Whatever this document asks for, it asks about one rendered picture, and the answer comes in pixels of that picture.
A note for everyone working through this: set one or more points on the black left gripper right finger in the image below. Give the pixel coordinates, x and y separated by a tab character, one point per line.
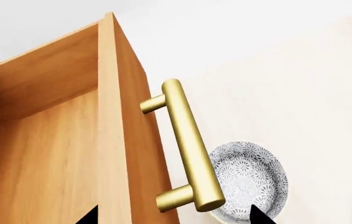
259	217

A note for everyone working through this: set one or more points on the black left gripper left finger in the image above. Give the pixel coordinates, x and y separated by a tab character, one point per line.
90	217

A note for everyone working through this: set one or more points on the wooden drawer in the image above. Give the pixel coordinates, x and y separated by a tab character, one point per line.
70	140

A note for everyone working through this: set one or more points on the grey floral patterned bowl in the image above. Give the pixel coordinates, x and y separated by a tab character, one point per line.
250	179

